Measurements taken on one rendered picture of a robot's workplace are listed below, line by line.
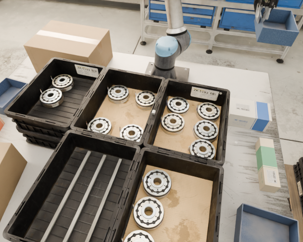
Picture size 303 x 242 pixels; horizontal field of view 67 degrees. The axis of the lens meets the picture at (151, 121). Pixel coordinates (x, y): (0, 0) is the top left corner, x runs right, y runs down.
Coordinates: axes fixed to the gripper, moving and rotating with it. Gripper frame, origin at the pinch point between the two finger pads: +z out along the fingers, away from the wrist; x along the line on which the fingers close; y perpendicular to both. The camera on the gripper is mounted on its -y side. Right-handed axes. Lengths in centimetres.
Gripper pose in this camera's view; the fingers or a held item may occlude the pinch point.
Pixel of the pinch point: (259, 19)
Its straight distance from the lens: 125.8
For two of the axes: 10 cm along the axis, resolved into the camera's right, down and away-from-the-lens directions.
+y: -2.3, 7.5, -6.1
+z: 0.7, 6.4, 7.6
